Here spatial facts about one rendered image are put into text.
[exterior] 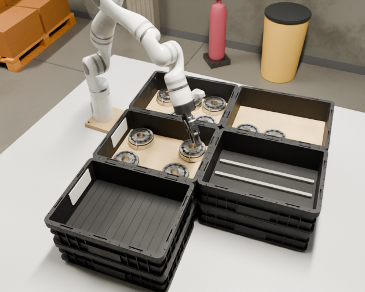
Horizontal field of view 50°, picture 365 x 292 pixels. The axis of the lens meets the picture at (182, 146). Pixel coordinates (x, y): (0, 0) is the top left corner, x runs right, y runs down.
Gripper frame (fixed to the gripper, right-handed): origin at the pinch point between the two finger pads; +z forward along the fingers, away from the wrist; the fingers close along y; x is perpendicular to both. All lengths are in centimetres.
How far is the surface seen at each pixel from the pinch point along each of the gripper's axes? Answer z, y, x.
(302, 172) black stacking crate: 25.8, 2.4, 34.0
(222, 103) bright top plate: -0.8, -35.3, 21.9
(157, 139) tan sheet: 1.6, -25.9, -11.0
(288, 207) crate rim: 23.6, 24.7, 17.3
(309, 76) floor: 38, -184, 140
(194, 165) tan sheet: 12.2, -9.5, -2.2
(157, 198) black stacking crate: 14.8, 0.7, -19.7
